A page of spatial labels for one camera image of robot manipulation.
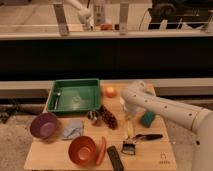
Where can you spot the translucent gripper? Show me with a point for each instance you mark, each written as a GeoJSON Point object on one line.
{"type": "Point", "coordinates": [129, 116]}

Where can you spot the peeled yellow banana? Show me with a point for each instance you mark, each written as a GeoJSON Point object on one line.
{"type": "Point", "coordinates": [129, 130]}

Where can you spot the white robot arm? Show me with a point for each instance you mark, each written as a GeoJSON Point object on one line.
{"type": "Point", "coordinates": [197, 119]}

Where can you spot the orange bowl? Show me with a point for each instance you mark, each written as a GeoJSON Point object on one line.
{"type": "Point", "coordinates": [82, 150]}

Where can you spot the purple bowl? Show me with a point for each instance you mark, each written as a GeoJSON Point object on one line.
{"type": "Point", "coordinates": [44, 125]}

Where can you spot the white cup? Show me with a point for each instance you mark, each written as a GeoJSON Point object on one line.
{"type": "Point", "coordinates": [122, 102]}

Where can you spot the teal sponge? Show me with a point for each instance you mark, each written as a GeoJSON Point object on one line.
{"type": "Point", "coordinates": [147, 119]}

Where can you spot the dark grape bunch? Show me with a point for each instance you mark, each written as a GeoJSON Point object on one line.
{"type": "Point", "coordinates": [108, 118]}

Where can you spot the orange fruit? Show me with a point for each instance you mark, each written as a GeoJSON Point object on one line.
{"type": "Point", "coordinates": [110, 92]}

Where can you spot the black remote control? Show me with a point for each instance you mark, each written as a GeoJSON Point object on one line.
{"type": "Point", "coordinates": [115, 159]}

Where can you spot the orange carrot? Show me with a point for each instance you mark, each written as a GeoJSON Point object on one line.
{"type": "Point", "coordinates": [101, 152]}

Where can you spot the blue folded cloth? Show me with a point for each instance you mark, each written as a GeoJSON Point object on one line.
{"type": "Point", "coordinates": [73, 130]}

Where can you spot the green plastic tray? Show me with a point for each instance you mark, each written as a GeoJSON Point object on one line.
{"type": "Point", "coordinates": [77, 95]}

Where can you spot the silver spoon in tray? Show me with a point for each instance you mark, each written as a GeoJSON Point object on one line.
{"type": "Point", "coordinates": [57, 100]}

